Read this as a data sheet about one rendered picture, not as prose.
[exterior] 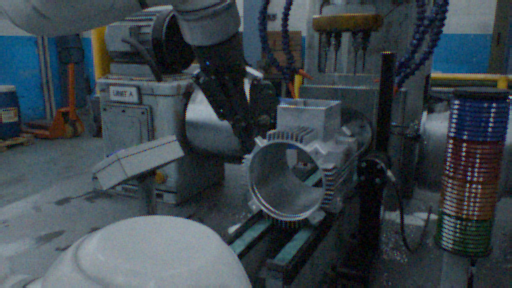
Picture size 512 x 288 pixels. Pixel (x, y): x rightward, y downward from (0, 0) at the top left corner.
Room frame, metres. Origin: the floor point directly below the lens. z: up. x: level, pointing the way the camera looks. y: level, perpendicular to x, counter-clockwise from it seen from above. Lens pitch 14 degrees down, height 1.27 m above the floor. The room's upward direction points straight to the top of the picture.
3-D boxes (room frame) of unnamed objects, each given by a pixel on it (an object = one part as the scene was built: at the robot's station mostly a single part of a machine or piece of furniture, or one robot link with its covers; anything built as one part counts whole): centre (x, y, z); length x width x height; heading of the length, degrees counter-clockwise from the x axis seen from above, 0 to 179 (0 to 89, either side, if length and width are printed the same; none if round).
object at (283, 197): (0.84, -0.10, 1.02); 0.20 x 0.19 x 0.19; 154
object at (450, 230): (0.47, -0.25, 1.05); 0.06 x 0.06 x 0.04
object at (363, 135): (1.17, -0.27, 1.02); 0.15 x 0.02 x 0.15; 64
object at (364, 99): (1.23, -0.30, 0.97); 0.30 x 0.11 x 0.34; 64
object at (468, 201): (0.47, -0.25, 1.10); 0.06 x 0.06 x 0.04
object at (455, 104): (0.47, -0.25, 1.19); 0.06 x 0.06 x 0.04
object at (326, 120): (0.88, -0.12, 1.11); 0.12 x 0.11 x 0.07; 154
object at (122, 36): (1.34, 0.36, 1.16); 0.33 x 0.26 x 0.42; 64
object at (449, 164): (0.47, -0.25, 1.14); 0.06 x 0.06 x 0.04
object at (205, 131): (1.24, 0.09, 1.04); 0.37 x 0.25 x 0.25; 64
